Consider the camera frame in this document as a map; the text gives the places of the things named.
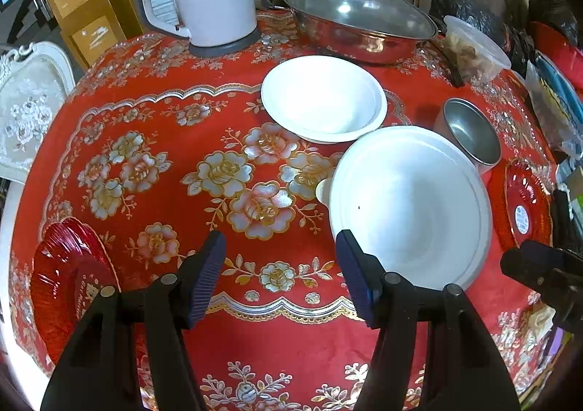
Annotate red glass flower plate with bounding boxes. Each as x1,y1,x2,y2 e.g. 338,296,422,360
30,217,121,362

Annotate large white plate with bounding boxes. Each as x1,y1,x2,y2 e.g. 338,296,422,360
316,125,493,290

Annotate small white bowl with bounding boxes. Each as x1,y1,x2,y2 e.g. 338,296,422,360
261,55,387,144

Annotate red plate with sticker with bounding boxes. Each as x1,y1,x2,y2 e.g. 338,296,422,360
487,158,552,251

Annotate clear plastic bag package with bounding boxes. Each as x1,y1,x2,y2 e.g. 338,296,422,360
526,50,582,160

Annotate clear plastic food container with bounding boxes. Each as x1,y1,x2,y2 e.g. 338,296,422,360
444,15,511,84

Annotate black plastic bag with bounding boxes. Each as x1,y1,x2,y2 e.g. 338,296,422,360
429,0,535,77

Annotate steel pot glass lid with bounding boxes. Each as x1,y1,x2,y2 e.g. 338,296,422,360
261,0,438,65

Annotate metal bowl pink handles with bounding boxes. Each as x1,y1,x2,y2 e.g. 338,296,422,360
434,98,502,174

